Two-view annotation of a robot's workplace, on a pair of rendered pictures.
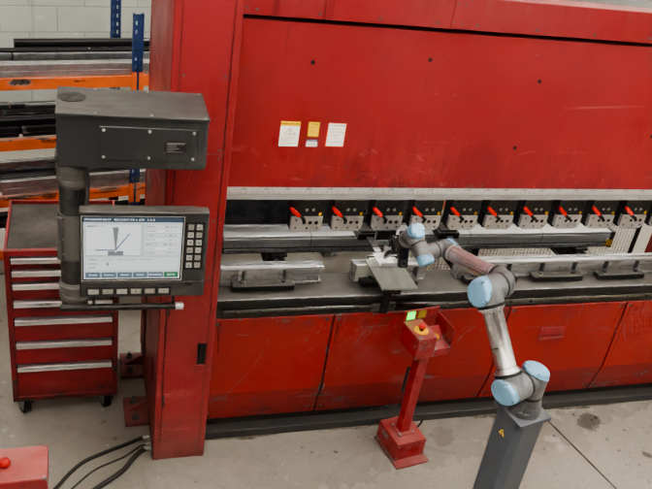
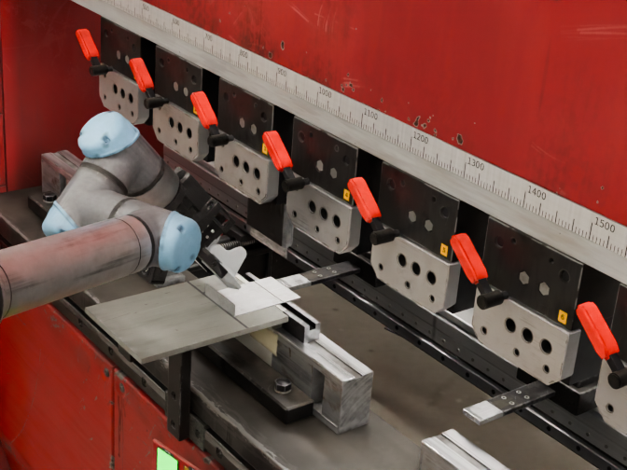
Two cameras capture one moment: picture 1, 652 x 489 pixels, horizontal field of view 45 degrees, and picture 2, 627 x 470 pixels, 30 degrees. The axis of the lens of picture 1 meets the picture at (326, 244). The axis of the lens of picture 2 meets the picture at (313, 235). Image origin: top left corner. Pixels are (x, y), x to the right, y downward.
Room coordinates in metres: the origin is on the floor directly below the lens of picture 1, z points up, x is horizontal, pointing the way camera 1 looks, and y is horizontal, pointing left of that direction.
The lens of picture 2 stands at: (2.97, -1.92, 1.88)
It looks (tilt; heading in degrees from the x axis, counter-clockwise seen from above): 24 degrees down; 72
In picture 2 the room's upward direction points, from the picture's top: 4 degrees clockwise
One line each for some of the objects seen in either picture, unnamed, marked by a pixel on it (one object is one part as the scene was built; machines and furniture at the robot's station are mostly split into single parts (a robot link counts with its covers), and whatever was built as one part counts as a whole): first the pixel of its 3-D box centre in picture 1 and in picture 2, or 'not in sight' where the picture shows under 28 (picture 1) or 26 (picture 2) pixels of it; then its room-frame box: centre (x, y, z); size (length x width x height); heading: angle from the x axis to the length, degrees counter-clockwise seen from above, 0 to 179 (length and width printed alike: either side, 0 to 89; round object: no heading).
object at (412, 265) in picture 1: (388, 269); (282, 346); (3.44, -0.33, 0.92); 0.39 x 0.06 x 0.10; 110
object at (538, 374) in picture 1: (532, 378); not in sight; (2.71, -0.95, 0.94); 0.13 x 0.12 x 0.14; 131
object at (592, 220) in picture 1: (599, 211); not in sight; (3.83, -1.38, 1.26); 0.15 x 0.09 x 0.17; 110
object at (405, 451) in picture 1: (403, 440); not in sight; (3.18, -0.57, 0.06); 0.25 x 0.20 x 0.12; 30
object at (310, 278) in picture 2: (371, 238); (345, 264); (3.58, -0.22, 1.01); 0.26 x 0.12 x 0.05; 20
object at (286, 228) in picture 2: (385, 234); (270, 219); (3.42, -0.28, 1.13); 0.10 x 0.02 x 0.10; 110
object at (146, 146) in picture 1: (129, 211); not in sight; (2.54, 0.73, 1.53); 0.51 x 0.25 x 0.85; 109
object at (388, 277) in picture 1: (390, 274); (187, 314); (3.29, -0.33, 1.00); 0.26 x 0.18 x 0.01; 20
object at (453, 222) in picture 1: (461, 211); (435, 233); (3.55, -0.63, 1.26); 0.15 x 0.09 x 0.17; 110
